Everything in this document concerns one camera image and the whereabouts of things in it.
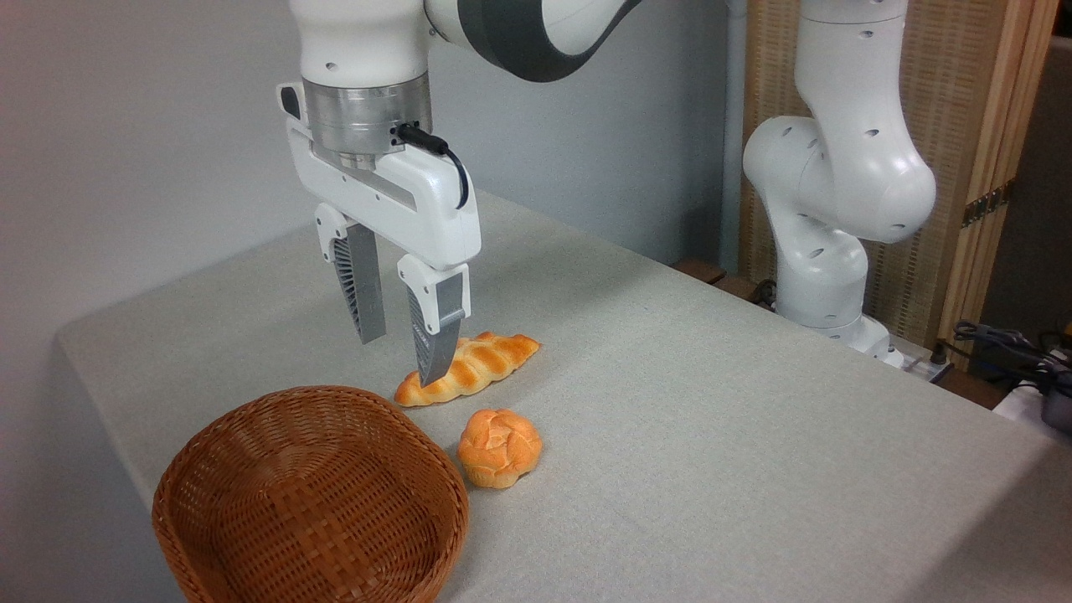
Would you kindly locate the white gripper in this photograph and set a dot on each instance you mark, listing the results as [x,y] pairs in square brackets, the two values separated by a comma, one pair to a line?
[394,197]

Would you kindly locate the round knotted bread roll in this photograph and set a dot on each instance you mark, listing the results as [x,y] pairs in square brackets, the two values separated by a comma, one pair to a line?
[501,448]

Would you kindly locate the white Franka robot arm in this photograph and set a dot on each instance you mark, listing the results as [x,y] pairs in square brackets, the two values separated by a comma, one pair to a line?
[837,167]

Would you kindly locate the long braided bread loaf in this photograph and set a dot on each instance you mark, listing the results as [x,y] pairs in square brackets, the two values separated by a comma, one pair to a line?
[486,360]

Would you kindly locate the brown woven wicker basket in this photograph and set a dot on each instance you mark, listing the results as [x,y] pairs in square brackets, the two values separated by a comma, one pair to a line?
[318,502]

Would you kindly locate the grey tablecloth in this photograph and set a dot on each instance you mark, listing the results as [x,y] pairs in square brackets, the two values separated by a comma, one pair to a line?
[712,419]

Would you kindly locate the white power strip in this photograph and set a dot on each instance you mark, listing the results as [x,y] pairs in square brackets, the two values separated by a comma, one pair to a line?
[917,364]

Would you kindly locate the black screen hinge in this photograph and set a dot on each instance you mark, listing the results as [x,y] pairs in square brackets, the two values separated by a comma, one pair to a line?
[988,203]

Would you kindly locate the wooden rattan folding screen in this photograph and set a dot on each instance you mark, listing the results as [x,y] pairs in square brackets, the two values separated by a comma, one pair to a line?
[950,67]

